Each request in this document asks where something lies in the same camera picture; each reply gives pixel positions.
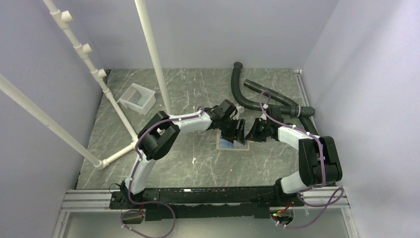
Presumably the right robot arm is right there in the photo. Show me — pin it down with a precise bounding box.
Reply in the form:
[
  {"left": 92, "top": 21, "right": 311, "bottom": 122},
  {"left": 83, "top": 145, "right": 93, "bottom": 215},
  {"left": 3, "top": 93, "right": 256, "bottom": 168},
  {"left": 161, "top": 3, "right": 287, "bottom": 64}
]
[{"left": 245, "top": 104, "right": 343, "bottom": 206}]

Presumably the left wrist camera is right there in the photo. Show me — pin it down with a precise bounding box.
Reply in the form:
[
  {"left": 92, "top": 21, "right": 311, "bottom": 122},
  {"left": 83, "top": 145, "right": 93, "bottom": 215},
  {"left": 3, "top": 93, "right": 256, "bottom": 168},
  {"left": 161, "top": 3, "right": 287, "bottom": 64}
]
[{"left": 235, "top": 105, "right": 245, "bottom": 114}]

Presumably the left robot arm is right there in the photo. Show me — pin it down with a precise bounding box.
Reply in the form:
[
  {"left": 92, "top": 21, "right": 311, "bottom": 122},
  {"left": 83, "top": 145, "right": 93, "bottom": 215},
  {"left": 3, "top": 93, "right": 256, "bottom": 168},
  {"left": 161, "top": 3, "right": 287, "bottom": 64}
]
[{"left": 120, "top": 100, "right": 245, "bottom": 208}]

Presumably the black corrugated hose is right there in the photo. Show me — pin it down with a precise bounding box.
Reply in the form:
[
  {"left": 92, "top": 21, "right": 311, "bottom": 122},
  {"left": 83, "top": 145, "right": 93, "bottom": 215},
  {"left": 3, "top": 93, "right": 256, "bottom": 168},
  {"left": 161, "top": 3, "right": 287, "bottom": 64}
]
[{"left": 230, "top": 62, "right": 327, "bottom": 150}]

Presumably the white plastic card tray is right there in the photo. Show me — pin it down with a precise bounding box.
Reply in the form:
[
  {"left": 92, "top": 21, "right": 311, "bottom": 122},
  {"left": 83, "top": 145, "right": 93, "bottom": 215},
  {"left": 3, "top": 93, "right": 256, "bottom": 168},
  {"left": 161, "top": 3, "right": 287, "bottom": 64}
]
[{"left": 117, "top": 83, "right": 156, "bottom": 115}]

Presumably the cards stack in tray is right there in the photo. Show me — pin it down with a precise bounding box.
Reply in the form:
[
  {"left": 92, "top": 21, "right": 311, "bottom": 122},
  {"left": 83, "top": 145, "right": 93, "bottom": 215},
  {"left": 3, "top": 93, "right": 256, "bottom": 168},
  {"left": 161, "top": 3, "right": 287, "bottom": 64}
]
[{"left": 121, "top": 88, "right": 142, "bottom": 104}]

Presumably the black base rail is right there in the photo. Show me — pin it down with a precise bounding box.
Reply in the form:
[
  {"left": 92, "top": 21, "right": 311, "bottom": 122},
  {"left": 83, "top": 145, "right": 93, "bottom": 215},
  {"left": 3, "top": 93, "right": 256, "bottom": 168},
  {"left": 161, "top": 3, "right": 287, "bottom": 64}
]
[{"left": 109, "top": 185, "right": 303, "bottom": 221}]

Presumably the white PVC pipe frame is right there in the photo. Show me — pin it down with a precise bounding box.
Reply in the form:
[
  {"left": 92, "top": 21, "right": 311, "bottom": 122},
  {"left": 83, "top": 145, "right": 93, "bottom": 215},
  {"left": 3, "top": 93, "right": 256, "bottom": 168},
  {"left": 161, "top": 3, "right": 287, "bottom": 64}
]
[{"left": 0, "top": 0, "right": 172, "bottom": 170}]

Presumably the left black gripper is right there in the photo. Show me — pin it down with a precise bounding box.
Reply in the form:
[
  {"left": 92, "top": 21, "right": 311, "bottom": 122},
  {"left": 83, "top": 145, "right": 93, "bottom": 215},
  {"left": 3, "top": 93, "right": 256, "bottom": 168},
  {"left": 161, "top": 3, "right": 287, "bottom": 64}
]
[{"left": 219, "top": 118, "right": 246, "bottom": 146}]

